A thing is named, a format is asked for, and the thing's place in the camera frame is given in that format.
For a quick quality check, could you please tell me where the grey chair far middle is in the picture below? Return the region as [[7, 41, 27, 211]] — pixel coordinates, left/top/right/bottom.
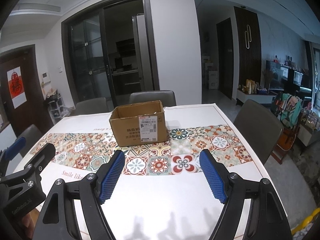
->
[[129, 90, 176, 107]]

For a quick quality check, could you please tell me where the glass sliding door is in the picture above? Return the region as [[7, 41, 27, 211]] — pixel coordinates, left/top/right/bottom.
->
[[61, 9, 117, 111]]

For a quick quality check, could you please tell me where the small shelf rack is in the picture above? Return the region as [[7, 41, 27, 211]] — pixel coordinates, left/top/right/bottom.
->
[[45, 89, 69, 124]]

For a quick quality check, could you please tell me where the grey chair right side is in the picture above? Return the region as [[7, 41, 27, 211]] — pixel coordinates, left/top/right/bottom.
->
[[233, 99, 284, 164]]

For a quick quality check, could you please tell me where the colourful clothes pile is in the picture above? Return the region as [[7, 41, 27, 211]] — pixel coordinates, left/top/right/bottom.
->
[[270, 92, 302, 128]]

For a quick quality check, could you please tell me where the grey chair left side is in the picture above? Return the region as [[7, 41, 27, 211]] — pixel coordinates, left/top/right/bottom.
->
[[16, 124, 43, 158]]

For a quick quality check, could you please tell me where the grey chair far left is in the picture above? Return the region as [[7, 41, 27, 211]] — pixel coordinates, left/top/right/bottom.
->
[[70, 97, 109, 116]]

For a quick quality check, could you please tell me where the dark wooden entry door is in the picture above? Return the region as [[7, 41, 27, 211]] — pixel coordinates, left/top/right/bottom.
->
[[1, 45, 53, 136]]

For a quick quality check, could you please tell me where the grey chair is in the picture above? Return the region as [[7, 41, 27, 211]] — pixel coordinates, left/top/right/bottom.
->
[[233, 99, 284, 164], [70, 97, 109, 116], [129, 90, 176, 107], [16, 124, 43, 158]]

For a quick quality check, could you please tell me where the wall intercom panel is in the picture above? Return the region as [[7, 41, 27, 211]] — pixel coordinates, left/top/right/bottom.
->
[[41, 72, 50, 84]]

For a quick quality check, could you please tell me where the cardboard box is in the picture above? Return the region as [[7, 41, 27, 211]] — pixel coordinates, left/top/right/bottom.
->
[[109, 100, 169, 147]]

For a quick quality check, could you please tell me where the silver refrigerator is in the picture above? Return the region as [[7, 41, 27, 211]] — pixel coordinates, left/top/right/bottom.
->
[[132, 14, 154, 91]]

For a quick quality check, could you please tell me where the red fu poster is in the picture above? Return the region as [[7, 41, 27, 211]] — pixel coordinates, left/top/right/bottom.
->
[[7, 67, 27, 109]]

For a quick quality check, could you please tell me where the white tv cabinet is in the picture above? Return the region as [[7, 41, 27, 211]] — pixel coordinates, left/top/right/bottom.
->
[[236, 89, 276, 105]]

